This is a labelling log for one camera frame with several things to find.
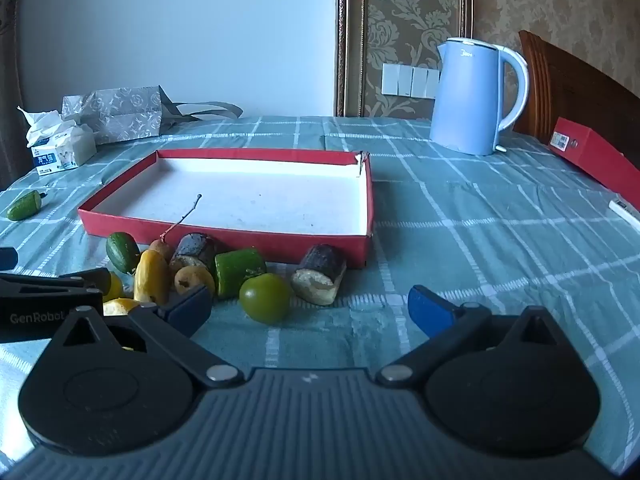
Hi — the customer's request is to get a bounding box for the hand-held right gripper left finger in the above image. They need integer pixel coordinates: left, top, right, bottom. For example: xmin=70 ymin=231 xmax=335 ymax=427
xmin=55 ymin=285 xmax=244 ymax=387

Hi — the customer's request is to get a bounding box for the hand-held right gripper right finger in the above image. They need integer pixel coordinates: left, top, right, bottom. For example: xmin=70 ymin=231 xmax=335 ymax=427
xmin=376 ymin=285 xmax=568 ymax=387

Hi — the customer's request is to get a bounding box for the yellow jackfruit piece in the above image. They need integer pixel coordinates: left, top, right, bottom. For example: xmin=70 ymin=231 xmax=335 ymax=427
xmin=133 ymin=249 xmax=171 ymax=306
xmin=102 ymin=272 xmax=142 ymax=317

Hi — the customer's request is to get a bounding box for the dark green cucumber end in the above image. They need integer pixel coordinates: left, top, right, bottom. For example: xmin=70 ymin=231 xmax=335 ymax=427
xmin=106 ymin=231 xmax=142 ymax=276

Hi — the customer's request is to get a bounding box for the dark sugarcane piece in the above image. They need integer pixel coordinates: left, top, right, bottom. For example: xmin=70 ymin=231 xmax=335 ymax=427
xmin=291 ymin=244 xmax=347 ymax=306
xmin=169 ymin=232 xmax=226 ymax=273

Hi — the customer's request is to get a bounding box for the green cucumber chunk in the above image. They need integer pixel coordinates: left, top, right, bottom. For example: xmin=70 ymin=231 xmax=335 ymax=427
xmin=215 ymin=247 xmax=267 ymax=300

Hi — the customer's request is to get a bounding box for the brown longan with stem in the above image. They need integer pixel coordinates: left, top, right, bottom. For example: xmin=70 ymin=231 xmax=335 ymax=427
xmin=148 ymin=194 xmax=203 ymax=263

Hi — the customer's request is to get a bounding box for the green tomato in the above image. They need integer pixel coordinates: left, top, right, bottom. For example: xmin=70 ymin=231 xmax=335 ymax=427
xmin=239 ymin=273 xmax=292 ymax=323

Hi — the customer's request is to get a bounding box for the red shallow cardboard box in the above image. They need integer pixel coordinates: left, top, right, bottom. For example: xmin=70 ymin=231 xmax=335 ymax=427
xmin=77 ymin=147 xmax=375 ymax=271

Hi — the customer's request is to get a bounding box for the light green cucumber end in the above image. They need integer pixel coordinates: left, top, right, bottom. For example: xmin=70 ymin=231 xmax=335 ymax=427
xmin=6 ymin=190 xmax=48 ymax=222

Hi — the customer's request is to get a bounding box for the green checked tablecloth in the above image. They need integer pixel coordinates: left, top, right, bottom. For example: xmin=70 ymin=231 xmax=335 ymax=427
xmin=0 ymin=115 xmax=640 ymax=480

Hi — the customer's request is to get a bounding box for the white tissue pack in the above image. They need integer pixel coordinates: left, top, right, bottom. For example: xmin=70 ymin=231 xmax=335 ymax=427
xmin=17 ymin=106 xmax=98 ymax=177

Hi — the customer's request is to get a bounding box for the brown curtain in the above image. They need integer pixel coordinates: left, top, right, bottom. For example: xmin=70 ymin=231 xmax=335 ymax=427
xmin=0 ymin=0 xmax=22 ymax=188

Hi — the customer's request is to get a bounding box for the grey patterned gift bag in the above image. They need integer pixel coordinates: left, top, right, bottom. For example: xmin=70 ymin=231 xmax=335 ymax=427
xmin=61 ymin=85 xmax=244 ymax=146

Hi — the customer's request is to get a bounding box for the light blue electric kettle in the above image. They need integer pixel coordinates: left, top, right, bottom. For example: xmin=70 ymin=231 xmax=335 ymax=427
xmin=429 ymin=37 xmax=530 ymax=157

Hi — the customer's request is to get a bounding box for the white pen-shaped device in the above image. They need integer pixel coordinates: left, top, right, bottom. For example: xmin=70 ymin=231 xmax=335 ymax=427
xmin=609 ymin=199 xmax=640 ymax=233

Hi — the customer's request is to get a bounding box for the red flat box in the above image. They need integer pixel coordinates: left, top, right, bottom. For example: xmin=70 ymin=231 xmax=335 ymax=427
xmin=550 ymin=116 xmax=640 ymax=206

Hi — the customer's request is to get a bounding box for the brown wooden chair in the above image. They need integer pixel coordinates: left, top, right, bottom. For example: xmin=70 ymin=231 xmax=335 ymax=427
xmin=512 ymin=30 xmax=640 ymax=161

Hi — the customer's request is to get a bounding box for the white wall switch panel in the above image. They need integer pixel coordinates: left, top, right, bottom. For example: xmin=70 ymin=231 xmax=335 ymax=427
xmin=381 ymin=62 xmax=442 ymax=98

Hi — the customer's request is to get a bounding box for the dark ornate wall frame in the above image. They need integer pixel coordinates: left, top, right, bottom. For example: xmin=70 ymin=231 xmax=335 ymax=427
xmin=334 ymin=0 xmax=473 ymax=118

